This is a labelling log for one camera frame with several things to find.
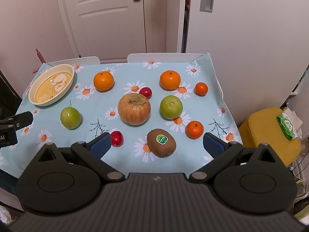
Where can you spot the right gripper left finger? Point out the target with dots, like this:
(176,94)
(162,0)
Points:
(90,153)

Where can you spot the white table left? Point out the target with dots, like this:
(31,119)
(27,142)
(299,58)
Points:
(83,61)

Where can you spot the small tangerine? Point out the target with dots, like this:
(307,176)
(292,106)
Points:
(194,129)
(201,89)

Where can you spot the cream yellow cartoon plate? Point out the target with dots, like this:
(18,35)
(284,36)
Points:
(51,85)

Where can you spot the white panel door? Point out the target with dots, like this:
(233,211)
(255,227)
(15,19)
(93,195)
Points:
(108,29)

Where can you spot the blue daisy tablecloth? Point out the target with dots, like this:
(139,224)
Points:
(100,113)

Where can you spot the white table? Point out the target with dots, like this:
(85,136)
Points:
(83,61)
(145,69)

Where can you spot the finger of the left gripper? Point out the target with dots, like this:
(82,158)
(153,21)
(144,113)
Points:
(19,121)

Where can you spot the large orange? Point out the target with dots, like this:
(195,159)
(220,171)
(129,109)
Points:
(170,80)
(103,81)

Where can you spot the yellow stool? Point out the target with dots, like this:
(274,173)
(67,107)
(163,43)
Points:
(261,127)

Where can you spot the green apple with stem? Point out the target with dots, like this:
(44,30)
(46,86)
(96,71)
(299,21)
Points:
(70,117)

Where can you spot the brown kiwi with sticker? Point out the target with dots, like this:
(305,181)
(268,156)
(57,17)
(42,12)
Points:
(161,143)

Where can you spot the white table right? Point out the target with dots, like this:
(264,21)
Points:
(145,69)

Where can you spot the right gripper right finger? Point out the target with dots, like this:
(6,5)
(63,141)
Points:
(223,153)

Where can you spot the large red yellow apple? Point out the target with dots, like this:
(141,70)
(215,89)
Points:
(134,109)

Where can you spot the red cherry tomato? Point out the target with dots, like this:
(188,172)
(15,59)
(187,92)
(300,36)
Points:
(146,91)
(117,138)

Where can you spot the white wardrobe sliding door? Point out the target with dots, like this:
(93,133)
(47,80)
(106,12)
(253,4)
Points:
(259,48)

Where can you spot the pink broom handle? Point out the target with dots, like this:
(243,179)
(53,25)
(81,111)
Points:
(41,58)

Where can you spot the green wet wipes pack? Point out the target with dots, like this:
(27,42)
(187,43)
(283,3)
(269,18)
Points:
(286,126)

